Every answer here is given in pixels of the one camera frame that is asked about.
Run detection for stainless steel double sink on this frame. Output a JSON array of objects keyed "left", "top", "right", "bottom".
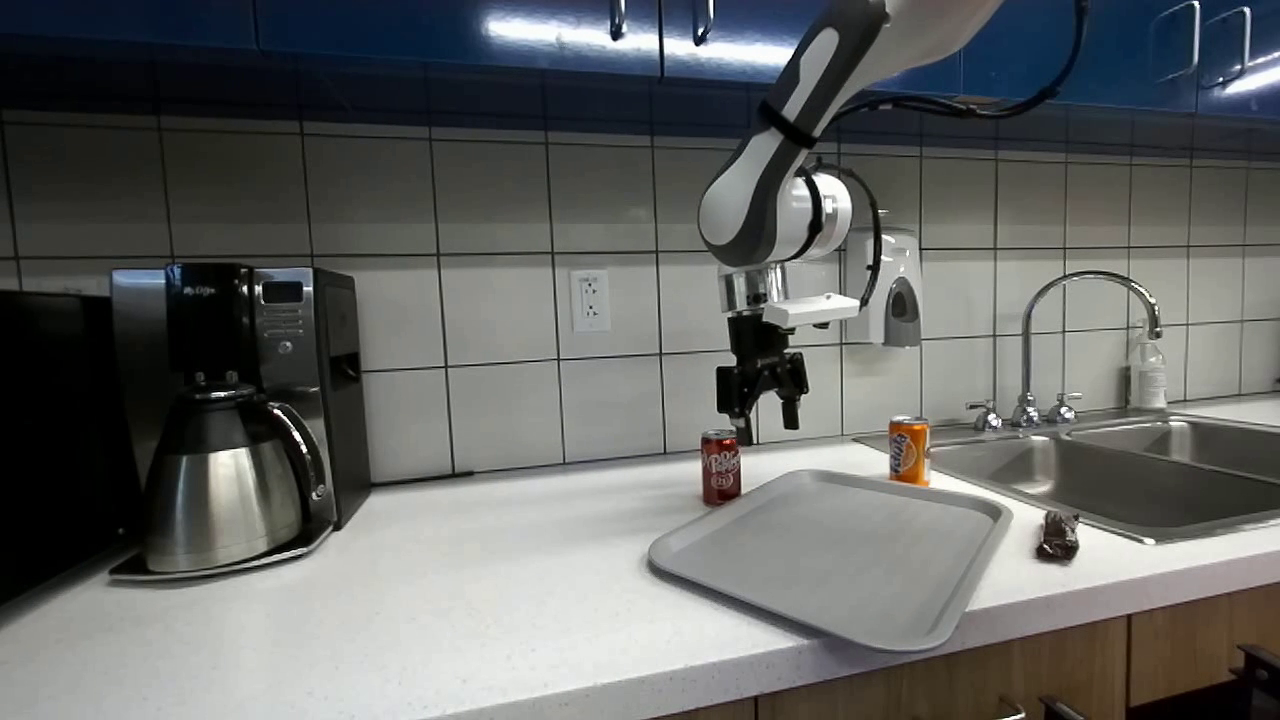
[{"left": 931, "top": 416, "right": 1280, "bottom": 543}]

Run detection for wooden lower cabinets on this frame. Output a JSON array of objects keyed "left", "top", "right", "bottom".
[{"left": 663, "top": 582, "right": 1280, "bottom": 720}]

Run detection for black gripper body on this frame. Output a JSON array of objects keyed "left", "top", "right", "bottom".
[{"left": 727, "top": 317, "right": 797, "bottom": 394}]

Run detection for black coffee maker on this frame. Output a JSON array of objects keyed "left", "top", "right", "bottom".
[{"left": 108, "top": 265, "right": 371, "bottom": 582}]

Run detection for dark scrubbing sponge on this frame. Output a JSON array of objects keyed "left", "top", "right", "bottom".
[{"left": 1035, "top": 511, "right": 1081, "bottom": 564}]

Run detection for orange soda can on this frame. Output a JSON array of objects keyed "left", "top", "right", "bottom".
[{"left": 889, "top": 416, "right": 931, "bottom": 488}]

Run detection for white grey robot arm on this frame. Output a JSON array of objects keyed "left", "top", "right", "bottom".
[{"left": 697, "top": 0, "right": 1002, "bottom": 444}]

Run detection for grey plastic tray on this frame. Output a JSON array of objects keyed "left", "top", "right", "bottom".
[{"left": 648, "top": 469, "right": 1014, "bottom": 651}]

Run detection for white wall power outlet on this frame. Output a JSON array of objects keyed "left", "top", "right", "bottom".
[{"left": 574, "top": 266, "right": 611, "bottom": 333}]

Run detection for clear soap pump bottle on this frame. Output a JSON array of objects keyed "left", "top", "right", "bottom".
[{"left": 1127, "top": 334, "right": 1167, "bottom": 413}]

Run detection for steel coffee carafe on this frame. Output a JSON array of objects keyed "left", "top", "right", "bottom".
[{"left": 146, "top": 387, "right": 332, "bottom": 574}]

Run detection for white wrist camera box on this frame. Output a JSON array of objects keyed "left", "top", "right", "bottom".
[{"left": 761, "top": 291, "right": 861, "bottom": 329}]

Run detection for black microwave oven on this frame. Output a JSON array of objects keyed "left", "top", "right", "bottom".
[{"left": 0, "top": 291, "right": 142, "bottom": 600}]

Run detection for blue upper cabinets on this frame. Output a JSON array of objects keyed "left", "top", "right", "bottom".
[{"left": 0, "top": 0, "right": 1280, "bottom": 121}]

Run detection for red soda can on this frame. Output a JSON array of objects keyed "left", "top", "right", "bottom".
[{"left": 700, "top": 426, "right": 742, "bottom": 506}]

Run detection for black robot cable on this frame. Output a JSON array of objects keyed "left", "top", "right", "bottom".
[{"left": 797, "top": 0, "right": 1094, "bottom": 313}]

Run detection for chrome sink faucet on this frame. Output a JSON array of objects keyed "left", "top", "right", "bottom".
[{"left": 965, "top": 266, "right": 1167, "bottom": 436}]

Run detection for white wall soap dispenser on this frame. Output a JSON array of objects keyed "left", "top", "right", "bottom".
[{"left": 843, "top": 233, "right": 923, "bottom": 346}]

